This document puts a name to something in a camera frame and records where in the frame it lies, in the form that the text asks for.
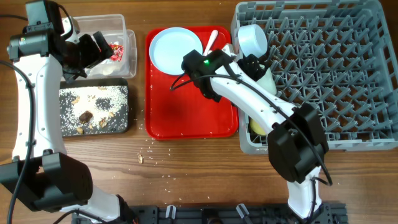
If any red snack wrapper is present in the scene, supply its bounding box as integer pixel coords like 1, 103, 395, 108
109, 44, 124, 62

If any white napkin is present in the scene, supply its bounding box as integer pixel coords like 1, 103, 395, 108
85, 59, 125, 76

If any green bowl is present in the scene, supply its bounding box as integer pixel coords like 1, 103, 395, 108
256, 68, 277, 95

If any light blue bowl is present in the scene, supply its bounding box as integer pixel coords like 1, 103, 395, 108
238, 24, 268, 58

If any pink plastic fork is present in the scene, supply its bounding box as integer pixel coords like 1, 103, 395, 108
203, 30, 218, 56

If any rice and food waste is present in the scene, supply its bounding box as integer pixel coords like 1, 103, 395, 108
59, 85, 129, 136

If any light blue plate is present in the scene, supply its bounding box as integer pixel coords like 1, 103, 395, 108
149, 27, 203, 75

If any yellow cup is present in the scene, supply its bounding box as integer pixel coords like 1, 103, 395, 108
249, 118, 267, 136

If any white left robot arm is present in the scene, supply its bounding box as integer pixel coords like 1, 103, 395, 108
1, 1, 136, 223

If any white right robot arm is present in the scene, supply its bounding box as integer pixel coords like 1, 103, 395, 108
181, 49, 333, 222

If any black waste tray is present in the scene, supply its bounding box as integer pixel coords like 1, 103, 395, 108
58, 78, 130, 138

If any grey dishwasher rack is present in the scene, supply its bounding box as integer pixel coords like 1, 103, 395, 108
231, 1, 397, 151

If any clear plastic bin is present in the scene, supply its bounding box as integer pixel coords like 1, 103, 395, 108
73, 14, 137, 79

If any red serving tray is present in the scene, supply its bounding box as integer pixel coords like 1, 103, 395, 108
145, 28, 239, 140

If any black mounting rail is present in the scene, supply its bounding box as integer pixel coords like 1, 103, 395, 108
71, 203, 348, 224

